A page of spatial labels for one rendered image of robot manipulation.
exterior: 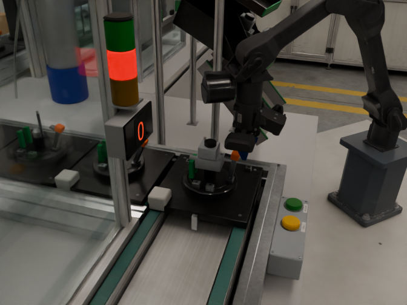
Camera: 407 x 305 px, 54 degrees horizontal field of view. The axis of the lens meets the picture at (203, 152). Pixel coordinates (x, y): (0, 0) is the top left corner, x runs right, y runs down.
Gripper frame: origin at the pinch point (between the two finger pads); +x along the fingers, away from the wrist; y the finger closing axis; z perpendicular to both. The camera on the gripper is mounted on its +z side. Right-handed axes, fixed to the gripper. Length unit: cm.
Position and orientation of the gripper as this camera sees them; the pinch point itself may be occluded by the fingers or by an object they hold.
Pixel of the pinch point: (244, 147)
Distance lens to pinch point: 94.5
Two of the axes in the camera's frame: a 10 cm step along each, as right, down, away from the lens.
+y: 2.8, -4.9, 8.3
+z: 9.6, 1.5, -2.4
